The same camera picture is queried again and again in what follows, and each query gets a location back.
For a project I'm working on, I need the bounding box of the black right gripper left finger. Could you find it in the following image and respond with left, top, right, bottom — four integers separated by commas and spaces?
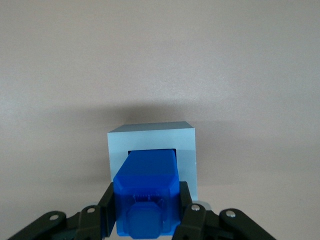
8, 181, 118, 240

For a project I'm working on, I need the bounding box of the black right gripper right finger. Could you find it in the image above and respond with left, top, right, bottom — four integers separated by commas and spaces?
172, 181, 276, 240

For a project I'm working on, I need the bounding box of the blue plastic block part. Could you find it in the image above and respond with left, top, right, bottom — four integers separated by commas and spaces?
113, 148, 181, 238

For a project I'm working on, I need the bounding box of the gray square hollow base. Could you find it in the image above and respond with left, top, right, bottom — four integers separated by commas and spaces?
106, 121, 198, 202

